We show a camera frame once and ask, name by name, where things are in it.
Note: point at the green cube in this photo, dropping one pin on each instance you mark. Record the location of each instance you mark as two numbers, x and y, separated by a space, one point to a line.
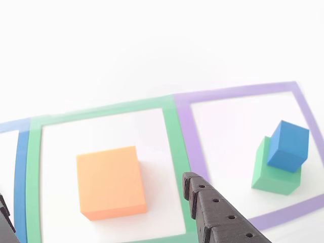
268 179

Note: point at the small blue cube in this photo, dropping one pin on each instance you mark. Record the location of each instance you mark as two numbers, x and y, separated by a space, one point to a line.
288 146

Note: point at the orange block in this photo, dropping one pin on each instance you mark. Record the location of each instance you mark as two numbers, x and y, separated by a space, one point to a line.
111 182

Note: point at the blue tape square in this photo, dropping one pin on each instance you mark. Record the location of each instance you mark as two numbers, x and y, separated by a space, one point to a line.
20 177

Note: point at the green tape square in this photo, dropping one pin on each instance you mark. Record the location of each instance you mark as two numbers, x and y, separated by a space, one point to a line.
33 177

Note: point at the purple tape square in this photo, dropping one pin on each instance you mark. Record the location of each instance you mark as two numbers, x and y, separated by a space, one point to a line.
192 141

